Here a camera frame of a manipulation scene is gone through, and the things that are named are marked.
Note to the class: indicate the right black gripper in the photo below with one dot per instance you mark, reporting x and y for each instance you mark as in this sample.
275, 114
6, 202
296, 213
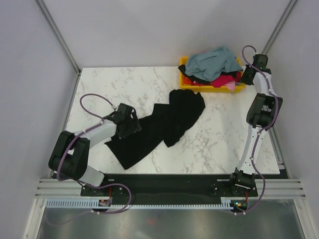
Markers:
244, 79

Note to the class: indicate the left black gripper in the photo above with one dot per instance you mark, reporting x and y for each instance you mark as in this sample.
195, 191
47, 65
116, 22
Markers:
135, 127

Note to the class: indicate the black t shirt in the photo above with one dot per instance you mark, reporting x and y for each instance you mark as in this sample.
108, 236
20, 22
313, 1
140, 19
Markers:
167, 123

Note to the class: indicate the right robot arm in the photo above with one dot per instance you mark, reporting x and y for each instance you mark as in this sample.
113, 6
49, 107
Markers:
261, 116

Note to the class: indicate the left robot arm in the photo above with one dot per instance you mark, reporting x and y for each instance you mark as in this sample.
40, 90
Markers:
69, 158

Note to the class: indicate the pink t shirt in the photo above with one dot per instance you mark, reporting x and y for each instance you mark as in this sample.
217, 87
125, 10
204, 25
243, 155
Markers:
231, 86

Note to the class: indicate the red t shirt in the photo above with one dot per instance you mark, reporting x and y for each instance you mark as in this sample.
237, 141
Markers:
223, 80

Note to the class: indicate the grey blue t shirt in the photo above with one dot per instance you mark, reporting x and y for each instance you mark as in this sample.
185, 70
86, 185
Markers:
209, 65

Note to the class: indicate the right aluminium corner post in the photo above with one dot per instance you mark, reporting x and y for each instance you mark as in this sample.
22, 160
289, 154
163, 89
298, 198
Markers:
279, 25

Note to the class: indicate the aluminium corner post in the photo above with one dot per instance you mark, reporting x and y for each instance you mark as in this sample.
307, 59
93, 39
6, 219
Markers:
58, 35
279, 25

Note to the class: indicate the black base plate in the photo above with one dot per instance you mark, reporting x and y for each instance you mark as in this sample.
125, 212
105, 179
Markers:
166, 188

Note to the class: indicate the aluminium frame rail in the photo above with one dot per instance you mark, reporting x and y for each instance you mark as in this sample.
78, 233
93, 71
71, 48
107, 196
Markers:
69, 189

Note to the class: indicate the white slotted cable duct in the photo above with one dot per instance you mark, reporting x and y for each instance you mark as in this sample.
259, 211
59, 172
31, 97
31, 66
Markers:
222, 204

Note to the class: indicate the left aluminium corner post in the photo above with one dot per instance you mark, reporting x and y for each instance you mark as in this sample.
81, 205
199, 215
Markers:
58, 35

